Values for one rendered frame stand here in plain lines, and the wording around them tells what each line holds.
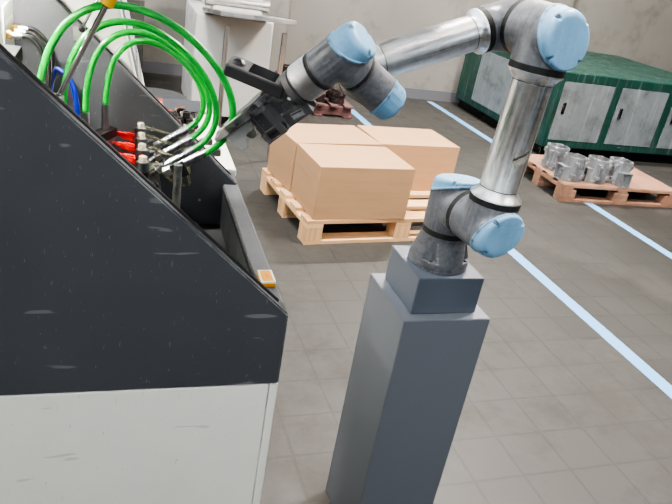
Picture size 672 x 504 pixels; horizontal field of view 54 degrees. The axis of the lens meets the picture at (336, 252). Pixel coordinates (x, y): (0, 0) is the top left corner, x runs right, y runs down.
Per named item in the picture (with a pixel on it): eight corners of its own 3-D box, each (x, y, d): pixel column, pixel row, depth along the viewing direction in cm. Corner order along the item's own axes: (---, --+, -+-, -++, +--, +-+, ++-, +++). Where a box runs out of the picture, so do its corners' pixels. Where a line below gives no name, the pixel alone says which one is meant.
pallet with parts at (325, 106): (324, 92, 745) (329, 58, 729) (354, 119, 653) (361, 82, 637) (262, 86, 721) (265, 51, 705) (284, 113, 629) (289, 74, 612)
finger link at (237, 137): (227, 164, 128) (260, 139, 124) (206, 141, 126) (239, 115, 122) (231, 157, 131) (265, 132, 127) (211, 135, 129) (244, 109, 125)
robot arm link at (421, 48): (512, -16, 144) (311, 42, 130) (546, -9, 135) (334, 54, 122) (512, 37, 150) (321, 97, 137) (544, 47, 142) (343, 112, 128)
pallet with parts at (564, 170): (563, 204, 517) (577, 162, 502) (508, 167, 586) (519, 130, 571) (677, 208, 558) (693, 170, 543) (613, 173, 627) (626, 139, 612)
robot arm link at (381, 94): (387, 79, 129) (351, 44, 122) (417, 94, 120) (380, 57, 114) (363, 111, 130) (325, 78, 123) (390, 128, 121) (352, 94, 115)
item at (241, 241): (274, 371, 132) (284, 303, 125) (253, 372, 131) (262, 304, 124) (232, 237, 185) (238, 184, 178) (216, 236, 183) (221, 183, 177)
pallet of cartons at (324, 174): (423, 189, 495) (437, 129, 475) (488, 241, 422) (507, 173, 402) (257, 186, 444) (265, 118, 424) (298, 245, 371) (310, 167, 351)
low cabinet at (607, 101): (595, 118, 872) (616, 55, 836) (705, 168, 711) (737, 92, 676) (451, 104, 799) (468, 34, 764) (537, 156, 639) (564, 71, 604)
